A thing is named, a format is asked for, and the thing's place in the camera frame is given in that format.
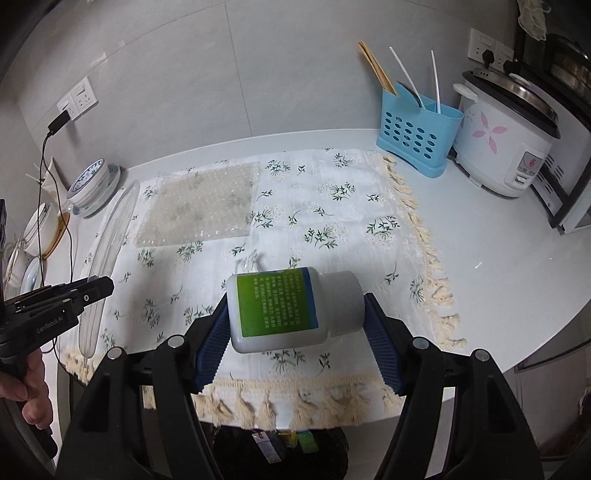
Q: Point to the wooden chopstick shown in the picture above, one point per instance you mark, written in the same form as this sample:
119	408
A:
376	69
381	67

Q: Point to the green packet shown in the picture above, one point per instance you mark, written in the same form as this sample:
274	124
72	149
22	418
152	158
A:
307	442

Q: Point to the blue patterned white bowl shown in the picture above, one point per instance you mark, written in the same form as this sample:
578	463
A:
90	182

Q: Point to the white plastic utensil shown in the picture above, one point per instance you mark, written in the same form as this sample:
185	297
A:
406	76
435	83

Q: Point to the black plug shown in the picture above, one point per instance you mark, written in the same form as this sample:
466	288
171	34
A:
510	67
488	57

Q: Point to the lace cloth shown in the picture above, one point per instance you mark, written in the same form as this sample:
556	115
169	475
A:
531	18

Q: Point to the blue white milk carton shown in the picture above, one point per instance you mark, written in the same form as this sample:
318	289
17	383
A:
267	447

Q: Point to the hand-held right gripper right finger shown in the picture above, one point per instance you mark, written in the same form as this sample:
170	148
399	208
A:
383	346

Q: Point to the clear plastic sleeve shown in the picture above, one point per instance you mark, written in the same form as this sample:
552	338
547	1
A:
111	249

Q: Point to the yellow snack wrapper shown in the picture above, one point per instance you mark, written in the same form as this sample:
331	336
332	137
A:
290	439

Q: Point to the floral white tablecloth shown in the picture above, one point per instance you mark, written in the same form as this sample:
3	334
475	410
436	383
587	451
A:
323	207

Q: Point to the blue patterned white plate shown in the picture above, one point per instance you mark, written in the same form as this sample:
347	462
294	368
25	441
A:
108	194

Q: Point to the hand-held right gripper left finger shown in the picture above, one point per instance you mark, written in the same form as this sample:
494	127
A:
210	350

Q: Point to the white wall outlet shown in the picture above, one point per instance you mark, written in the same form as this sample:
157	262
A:
480	41
81	97

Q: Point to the microwave oven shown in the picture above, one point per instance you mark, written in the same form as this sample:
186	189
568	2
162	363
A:
572	138

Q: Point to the black charger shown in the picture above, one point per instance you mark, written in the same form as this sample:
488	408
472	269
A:
60	121

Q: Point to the blue cutlery basket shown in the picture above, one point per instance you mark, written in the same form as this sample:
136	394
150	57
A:
415	134

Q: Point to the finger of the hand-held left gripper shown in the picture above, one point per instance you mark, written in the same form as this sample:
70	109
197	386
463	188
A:
92	286
60	309

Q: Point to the white bottle green label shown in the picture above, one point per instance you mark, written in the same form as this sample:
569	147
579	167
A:
286	309

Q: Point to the white cup on saucer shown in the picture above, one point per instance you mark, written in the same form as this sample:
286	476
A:
41	226

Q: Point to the white rice cooker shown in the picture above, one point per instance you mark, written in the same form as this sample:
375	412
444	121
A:
498	138

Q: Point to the bubble wrap sheet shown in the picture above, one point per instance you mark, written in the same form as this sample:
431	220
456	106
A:
203	203

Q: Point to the black trash bin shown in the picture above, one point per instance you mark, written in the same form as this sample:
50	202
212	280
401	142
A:
231	457

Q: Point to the person's left hand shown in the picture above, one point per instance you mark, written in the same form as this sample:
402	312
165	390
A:
34	387

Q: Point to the blue-rimmed white dish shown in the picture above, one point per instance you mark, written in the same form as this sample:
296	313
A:
32	277

